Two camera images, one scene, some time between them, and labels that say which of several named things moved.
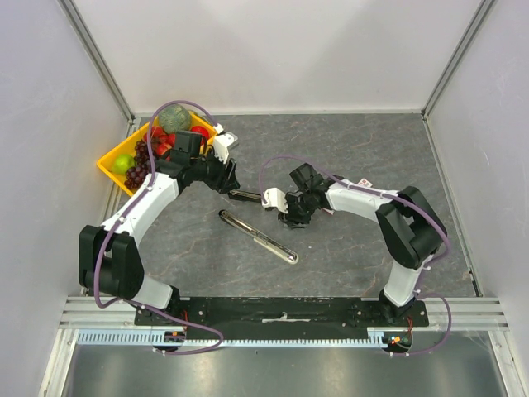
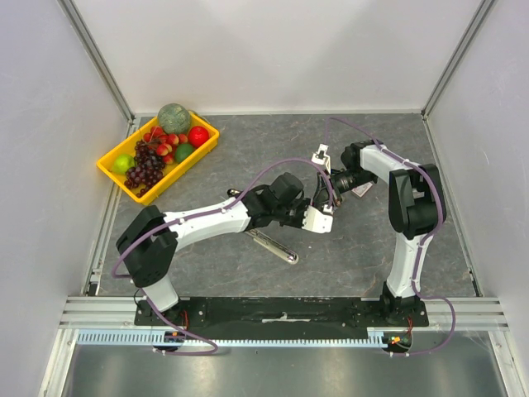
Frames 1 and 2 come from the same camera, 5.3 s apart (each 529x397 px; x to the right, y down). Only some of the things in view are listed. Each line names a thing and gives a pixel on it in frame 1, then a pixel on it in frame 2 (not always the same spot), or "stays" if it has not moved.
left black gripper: (226, 180) to (304, 205)
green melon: (173, 118) stays
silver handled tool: (260, 238) stays
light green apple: (121, 163) stays
